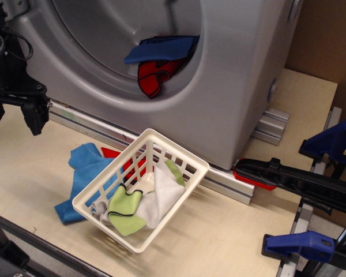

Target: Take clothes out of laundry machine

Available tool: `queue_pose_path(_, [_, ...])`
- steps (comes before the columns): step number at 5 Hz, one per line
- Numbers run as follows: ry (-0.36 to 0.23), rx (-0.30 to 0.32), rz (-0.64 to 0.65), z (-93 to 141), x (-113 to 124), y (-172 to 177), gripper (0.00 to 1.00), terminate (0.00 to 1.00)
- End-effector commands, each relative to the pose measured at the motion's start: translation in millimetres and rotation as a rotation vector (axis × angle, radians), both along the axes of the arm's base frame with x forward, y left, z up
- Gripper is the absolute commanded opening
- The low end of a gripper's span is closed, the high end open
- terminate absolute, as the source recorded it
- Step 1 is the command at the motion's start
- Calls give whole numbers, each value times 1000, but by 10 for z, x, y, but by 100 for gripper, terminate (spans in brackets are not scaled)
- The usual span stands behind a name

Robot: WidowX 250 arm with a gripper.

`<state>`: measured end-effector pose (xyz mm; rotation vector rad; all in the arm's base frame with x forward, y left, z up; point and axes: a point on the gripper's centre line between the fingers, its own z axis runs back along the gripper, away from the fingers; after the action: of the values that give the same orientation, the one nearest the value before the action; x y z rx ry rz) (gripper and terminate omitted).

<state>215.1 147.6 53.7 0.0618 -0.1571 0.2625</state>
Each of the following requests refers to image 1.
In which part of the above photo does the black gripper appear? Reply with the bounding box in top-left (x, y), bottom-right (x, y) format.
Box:
top-left (0, 75), bottom-right (50, 136)

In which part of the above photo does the red cloth with black trim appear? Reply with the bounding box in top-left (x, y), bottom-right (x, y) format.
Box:
top-left (138, 58), bottom-right (186, 99)

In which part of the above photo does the dark blue cloth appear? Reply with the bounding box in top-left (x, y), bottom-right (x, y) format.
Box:
top-left (124, 36), bottom-right (200, 64)

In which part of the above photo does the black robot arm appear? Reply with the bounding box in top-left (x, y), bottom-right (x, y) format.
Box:
top-left (0, 1), bottom-right (50, 136)

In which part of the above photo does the grey toy washing machine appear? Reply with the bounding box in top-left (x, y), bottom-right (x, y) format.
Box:
top-left (4, 1), bottom-right (302, 169)

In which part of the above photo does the white plastic laundry basket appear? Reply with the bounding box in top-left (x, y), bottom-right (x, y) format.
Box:
top-left (72, 129), bottom-right (209, 254)

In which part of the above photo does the light blue microfibre cloth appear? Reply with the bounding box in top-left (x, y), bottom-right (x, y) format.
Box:
top-left (54, 143), bottom-right (120, 224)

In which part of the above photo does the red cloth under basket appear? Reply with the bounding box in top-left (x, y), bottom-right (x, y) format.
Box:
top-left (86, 148), bottom-right (156, 196)

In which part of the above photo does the green cloth with black trim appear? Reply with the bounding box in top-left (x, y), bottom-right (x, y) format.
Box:
top-left (107, 159), bottom-right (186, 237)

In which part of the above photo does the white grey cloth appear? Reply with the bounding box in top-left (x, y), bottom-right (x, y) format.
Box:
top-left (91, 159), bottom-right (186, 230)

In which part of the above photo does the short aluminium extrusion block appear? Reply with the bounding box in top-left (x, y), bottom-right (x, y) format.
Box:
top-left (251, 107), bottom-right (289, 146)

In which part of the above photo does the brown cardboard box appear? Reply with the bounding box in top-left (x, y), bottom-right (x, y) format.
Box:
top-left (286, 1), bottom-right (346, 118)

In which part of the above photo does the black red bar clamp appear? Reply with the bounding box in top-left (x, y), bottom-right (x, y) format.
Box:
top-left (234, 158), bottom-right (346, 214)

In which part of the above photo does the blue Irwin clamp upper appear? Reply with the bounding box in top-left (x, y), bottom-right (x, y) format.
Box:
top-left (299, 120), bottom-right (346, 164)

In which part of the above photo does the black metal table frame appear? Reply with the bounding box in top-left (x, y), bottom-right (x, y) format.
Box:
top-left (0, 216), bottom-right (108, 276)

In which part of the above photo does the aluminium extrusion rail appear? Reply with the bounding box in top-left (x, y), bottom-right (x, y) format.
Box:
top-left (47, 99), bottom-right (255, 205)

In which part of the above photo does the blue clamp handle lower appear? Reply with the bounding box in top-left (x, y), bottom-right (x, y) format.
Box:
top-left (261, 231), bottom-right (346, 270)

